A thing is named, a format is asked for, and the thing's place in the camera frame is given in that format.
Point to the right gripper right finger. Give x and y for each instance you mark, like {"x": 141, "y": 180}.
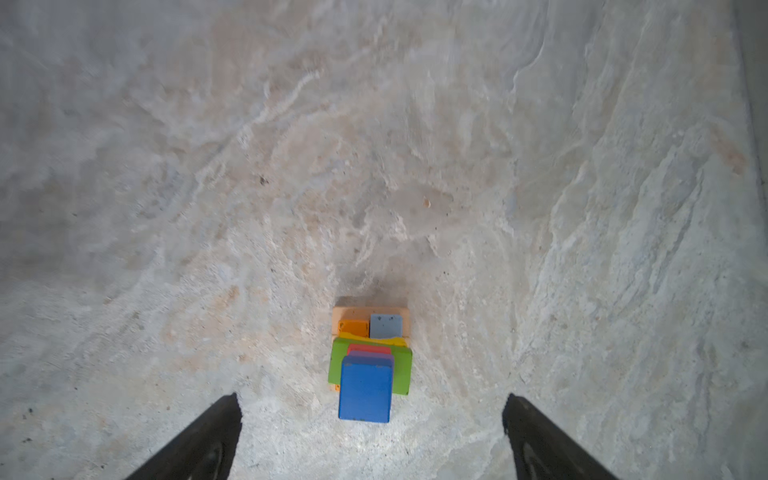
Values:
{"x": 542, "y": 450}

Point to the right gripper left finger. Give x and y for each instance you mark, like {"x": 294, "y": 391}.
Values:
{"x": 204, "y": 450}

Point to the green wood block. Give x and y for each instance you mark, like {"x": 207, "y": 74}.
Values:
{"x": 403, "y": 360}

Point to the dark blue wood cube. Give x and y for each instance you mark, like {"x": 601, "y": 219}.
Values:
{"x": 366, "y": 388}

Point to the yellow wood block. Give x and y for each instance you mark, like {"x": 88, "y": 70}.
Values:
{"x": 398, "y": 341}

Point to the red wood cube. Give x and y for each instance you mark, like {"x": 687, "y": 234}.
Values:
{"x": 377, "y": 349}

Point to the purple wood cube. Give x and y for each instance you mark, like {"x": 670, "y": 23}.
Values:
{"x": 369, "y": 354}

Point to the natural wood block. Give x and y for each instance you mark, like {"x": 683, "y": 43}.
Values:
{"x": 340, "y": 313}

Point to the orange wood block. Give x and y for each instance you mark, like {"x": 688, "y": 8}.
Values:
{"x": 355, "y": 327}

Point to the light blue wood block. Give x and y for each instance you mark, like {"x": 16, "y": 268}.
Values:
{"x": 385, "y": 326}

